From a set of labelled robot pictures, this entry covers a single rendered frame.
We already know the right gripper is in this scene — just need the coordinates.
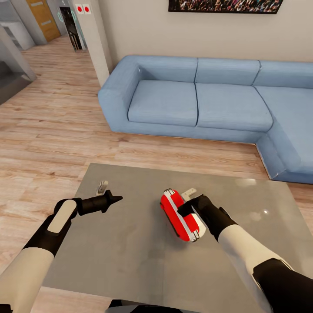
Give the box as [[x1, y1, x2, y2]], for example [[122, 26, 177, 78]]
[[178, 200, 193, 217]]

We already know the radio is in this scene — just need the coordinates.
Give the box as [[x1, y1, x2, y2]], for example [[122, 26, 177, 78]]
[[160, 189, 200, 242]]

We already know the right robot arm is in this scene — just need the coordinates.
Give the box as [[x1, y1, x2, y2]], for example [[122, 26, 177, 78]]
[[178, 188, 313, 313]]

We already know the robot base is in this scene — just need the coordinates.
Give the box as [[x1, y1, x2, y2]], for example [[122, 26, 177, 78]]
[[104, 300, 199, 313]]

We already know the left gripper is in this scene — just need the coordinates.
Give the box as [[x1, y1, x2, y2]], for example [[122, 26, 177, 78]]
[[91, 190, 123, 213]]

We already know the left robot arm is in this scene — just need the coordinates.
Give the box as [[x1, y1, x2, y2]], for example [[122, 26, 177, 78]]
[[0, 180, 123, 313]]

